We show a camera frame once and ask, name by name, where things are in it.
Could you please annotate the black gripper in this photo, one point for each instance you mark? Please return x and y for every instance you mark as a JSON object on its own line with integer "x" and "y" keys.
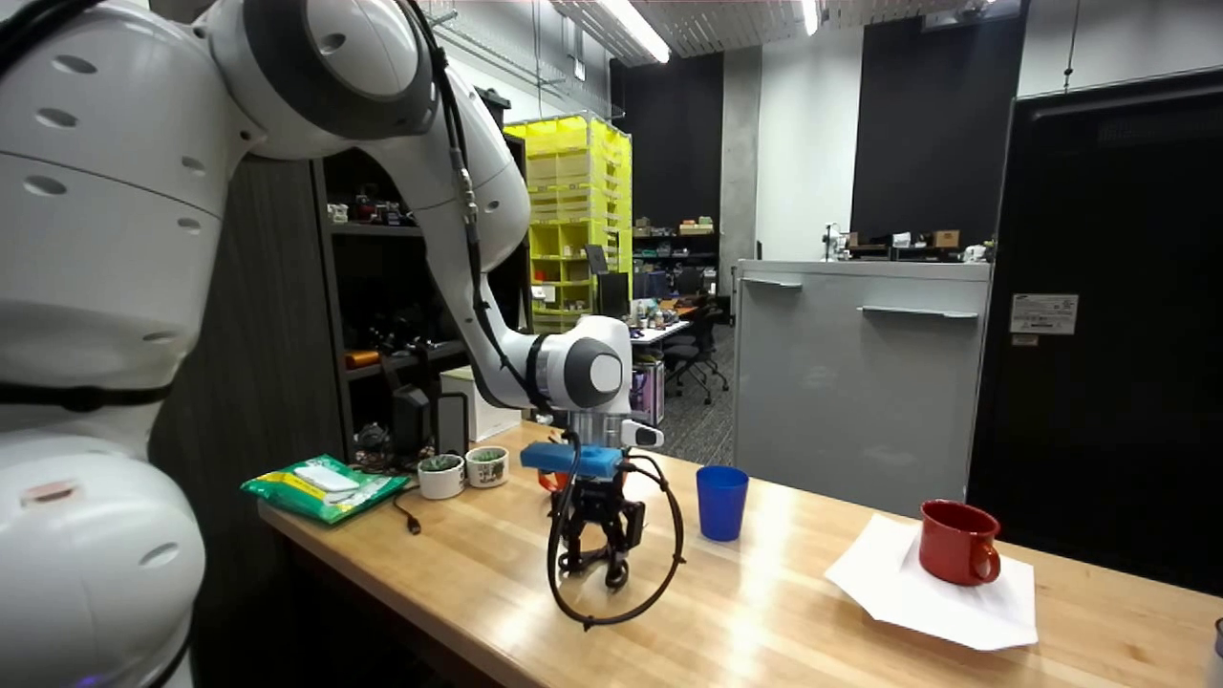
{"x": 605, "y": 505}

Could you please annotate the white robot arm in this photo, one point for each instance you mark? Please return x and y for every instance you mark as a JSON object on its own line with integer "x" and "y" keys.
{"x": 118, "y": 134}

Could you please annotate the white pot far plant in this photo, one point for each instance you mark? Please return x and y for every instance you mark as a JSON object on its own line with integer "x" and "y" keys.
{"x": 486, "y": 469}

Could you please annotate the blue plastic cup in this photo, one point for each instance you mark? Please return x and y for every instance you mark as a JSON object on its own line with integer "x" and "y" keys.
{"x": 718, "y": 502}

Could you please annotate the black speaker right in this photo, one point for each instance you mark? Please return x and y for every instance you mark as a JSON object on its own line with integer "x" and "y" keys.
{"x": 451, "y": 422}

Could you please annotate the black speaker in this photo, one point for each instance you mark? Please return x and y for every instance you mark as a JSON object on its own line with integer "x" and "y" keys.
{"x": 410, "y": 422}
{"x": 451, "y": 422}

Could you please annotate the white cardboard box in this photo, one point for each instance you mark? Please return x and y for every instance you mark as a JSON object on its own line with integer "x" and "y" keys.
{"x": 482, "y": 413}

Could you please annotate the black speaker left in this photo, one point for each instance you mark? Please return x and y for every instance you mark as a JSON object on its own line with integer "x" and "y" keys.
{"x": 410, "y": 422}

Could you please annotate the green wipes packet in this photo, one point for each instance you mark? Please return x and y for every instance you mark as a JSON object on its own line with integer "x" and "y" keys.
{"x": 322, "y": 491}

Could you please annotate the white paper sheet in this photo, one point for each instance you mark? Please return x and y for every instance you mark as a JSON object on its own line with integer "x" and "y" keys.
{"x": 884, "y": 580}

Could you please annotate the black shelving unit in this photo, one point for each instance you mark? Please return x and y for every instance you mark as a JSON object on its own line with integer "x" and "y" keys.
{"x": 396, "y": 325}

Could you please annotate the grey partition panel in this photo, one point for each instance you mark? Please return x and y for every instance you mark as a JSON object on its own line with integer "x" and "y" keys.
{"x": 861, "y": 381}

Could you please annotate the red mug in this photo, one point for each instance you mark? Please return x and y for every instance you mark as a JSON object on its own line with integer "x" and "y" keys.
{"x": 958, "y": 543}

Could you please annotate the yellow storage shelf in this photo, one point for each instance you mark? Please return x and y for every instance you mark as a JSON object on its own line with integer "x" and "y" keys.
{"x": 577, "y": 181}

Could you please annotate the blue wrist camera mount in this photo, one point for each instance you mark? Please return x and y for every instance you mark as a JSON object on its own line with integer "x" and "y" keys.
{"x": 589, "y": 459}

